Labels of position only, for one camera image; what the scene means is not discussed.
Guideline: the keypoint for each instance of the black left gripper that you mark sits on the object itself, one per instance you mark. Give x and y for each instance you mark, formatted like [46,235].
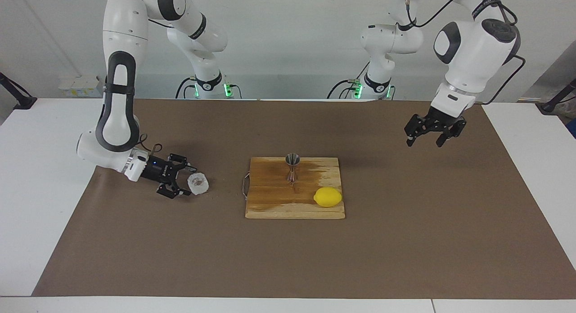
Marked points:
[443,122]

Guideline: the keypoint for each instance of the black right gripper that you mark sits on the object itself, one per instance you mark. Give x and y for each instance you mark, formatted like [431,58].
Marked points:
[159,170]

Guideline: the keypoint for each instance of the steel double jigger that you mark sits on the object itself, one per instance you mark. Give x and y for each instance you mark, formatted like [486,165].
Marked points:
[293,160]

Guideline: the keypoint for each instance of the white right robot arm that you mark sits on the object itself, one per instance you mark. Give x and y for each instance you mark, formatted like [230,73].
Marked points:
[119,47]

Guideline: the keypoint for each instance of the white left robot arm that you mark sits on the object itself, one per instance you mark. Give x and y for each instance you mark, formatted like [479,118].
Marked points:
[472,47]

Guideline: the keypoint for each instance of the brown paper table mat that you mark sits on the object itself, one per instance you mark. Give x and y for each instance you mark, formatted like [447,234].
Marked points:
[180,250]

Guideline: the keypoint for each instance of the wooden cutting board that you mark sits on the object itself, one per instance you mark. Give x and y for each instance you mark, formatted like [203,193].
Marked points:
[270,200]

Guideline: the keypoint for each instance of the black clamp stand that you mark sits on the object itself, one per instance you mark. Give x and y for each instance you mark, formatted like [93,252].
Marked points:
[22,101]
[549,107]

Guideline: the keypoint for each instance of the yellow lemon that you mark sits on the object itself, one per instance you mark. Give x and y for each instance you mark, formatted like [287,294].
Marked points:
[327,197]

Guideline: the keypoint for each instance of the white boxes stack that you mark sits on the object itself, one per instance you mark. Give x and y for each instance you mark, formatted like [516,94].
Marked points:
[78,88]

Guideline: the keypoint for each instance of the blue object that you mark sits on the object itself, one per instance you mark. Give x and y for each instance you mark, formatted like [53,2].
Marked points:
[573,128]

